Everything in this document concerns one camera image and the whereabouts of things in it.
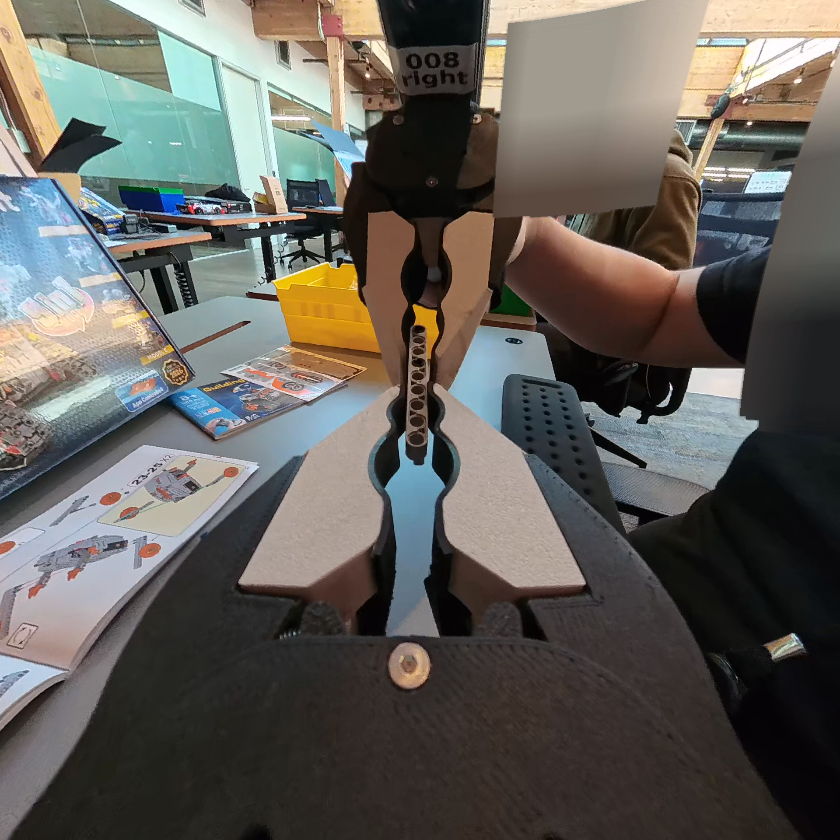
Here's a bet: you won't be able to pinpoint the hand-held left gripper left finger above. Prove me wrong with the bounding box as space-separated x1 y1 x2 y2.
238 386 408 634

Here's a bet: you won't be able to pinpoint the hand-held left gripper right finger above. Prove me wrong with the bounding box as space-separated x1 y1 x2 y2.
430 384 588 626

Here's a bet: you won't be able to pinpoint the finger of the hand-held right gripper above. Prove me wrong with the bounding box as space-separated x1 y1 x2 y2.
363 209 422 389
430 213 497 392

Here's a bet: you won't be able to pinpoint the grey beam black pins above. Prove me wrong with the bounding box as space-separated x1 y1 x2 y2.
404 323 441 467

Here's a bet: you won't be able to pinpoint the person's right forearm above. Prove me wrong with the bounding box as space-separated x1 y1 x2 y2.
505 215 746 370

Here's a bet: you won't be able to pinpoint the wooden standing desk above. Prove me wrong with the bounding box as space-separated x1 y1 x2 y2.
141 209 306 283

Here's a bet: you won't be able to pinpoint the person's right hand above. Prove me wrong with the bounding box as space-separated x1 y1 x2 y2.
491 197 529 284

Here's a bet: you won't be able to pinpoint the green plastic bin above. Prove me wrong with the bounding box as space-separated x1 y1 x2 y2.
489 282 538 317

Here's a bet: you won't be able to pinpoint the yellow storage bin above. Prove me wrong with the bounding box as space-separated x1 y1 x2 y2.
271 261 395 355

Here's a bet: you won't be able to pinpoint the black office chair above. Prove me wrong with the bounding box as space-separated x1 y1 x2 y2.
279 178 342 270

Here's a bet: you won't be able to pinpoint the black perforated panel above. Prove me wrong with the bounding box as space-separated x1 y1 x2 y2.
502 374 627 532

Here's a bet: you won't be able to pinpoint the colourful printed booklet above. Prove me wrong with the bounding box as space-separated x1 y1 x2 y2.
167 377 308 442

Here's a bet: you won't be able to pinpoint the small cardboard box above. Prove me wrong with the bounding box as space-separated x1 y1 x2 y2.
252 175 290 214

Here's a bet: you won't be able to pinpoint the dark toy car model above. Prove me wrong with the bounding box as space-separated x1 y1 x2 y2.
176 196 253 216

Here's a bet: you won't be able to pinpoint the open instruction booklet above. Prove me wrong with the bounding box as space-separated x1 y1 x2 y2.
0 445 260 732

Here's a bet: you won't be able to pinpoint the blue green storage box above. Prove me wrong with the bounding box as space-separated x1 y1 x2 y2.
118 185 186 213

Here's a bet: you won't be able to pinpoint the small printed toy box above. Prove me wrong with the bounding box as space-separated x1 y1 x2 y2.
79 189 127 236

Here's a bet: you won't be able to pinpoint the black fabric flap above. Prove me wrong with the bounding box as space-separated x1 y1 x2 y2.
41 118 123 173

